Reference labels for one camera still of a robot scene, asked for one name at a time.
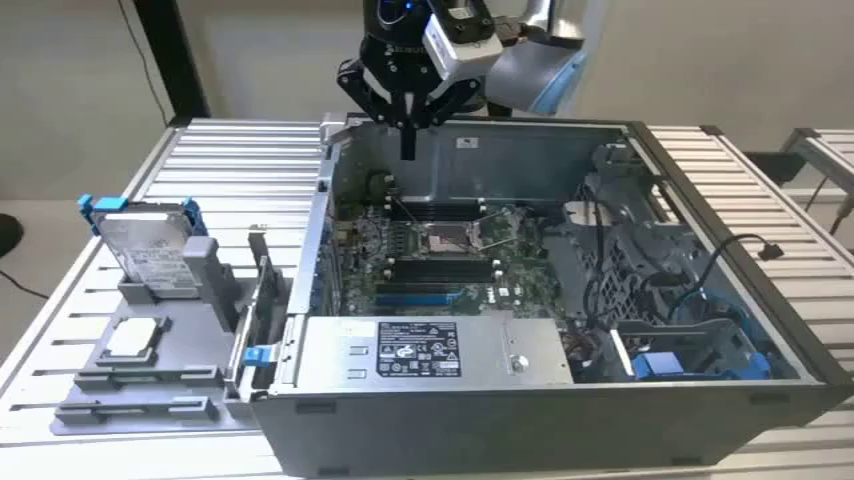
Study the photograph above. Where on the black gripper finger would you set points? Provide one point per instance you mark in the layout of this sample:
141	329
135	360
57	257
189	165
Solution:
456	97
363	85

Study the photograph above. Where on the hard disk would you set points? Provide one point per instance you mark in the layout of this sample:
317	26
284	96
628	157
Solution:
143	245

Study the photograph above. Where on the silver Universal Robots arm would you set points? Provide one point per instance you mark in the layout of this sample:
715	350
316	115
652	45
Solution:
520	75

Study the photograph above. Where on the empty blue disk carrier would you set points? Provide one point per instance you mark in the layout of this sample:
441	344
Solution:
656	365

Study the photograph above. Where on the CPU socket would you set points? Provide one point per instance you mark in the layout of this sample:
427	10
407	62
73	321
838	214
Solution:
443	242

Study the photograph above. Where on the grey perforated drive cage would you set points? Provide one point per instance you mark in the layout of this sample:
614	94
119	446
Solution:
567	270

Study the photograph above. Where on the black expansion slot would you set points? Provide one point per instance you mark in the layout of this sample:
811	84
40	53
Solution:
409	290

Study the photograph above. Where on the green motherboard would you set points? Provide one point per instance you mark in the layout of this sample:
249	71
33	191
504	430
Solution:
520	295

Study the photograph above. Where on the blue expansion slot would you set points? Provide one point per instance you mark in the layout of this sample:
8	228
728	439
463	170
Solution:
413	300

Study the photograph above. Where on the graphics card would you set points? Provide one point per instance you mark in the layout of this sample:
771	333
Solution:
269	287

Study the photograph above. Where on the silver power supply unit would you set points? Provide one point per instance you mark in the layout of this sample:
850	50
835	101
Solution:
534	340

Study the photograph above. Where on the metal slat side table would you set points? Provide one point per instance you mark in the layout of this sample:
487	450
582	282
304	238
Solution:
827	145

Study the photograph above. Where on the blue case latch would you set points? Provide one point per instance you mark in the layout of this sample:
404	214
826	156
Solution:
253	356

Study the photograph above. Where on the grey parts rack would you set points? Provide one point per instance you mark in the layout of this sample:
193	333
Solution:
193	360

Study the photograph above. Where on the silver CPU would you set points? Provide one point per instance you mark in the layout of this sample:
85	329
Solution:
133	336

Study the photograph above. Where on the black round base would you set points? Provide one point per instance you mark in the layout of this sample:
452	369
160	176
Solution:
9	235

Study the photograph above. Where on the dark grey PC case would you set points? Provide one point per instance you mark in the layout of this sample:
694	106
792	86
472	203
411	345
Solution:
467	435

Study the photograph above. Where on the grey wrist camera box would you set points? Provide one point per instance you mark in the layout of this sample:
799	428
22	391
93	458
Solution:
463	50

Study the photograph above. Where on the black frame post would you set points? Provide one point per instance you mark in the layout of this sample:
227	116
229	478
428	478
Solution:
169	60

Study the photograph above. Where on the black table bracket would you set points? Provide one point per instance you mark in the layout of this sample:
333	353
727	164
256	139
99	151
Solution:
774	167

